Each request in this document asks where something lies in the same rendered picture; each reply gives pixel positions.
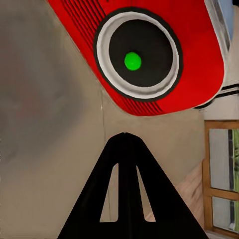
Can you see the coffee table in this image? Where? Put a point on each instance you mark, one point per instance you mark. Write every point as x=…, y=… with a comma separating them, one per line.
x=55, y=121

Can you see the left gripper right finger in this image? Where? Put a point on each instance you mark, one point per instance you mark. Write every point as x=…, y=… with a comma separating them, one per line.
x=173, y=218

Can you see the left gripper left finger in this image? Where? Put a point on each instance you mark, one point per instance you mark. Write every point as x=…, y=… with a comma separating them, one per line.
x=84, y=220

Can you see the door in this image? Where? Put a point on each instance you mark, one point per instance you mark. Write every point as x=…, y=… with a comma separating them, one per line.
x=221, y=177

